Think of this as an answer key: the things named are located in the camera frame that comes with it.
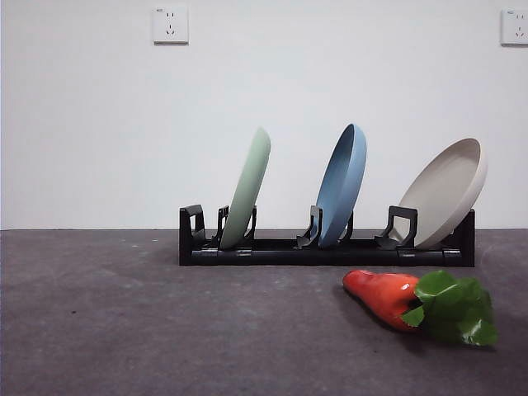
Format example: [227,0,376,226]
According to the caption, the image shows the beige plate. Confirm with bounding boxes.
[394,137,489,250]

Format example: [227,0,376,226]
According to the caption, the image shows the white wall socket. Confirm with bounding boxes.
[153,6,191,45]
[500,7,528,46]

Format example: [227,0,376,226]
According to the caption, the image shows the orange carrot with green leaves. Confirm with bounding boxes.
[342,269,499,347]

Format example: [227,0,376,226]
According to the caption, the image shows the green plate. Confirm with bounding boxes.
[218,126,272,251]

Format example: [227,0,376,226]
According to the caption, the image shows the black plate rack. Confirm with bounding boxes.
[178,204,476,268]

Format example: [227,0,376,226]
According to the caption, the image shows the blue plate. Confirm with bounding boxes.
[315,122,368,249]

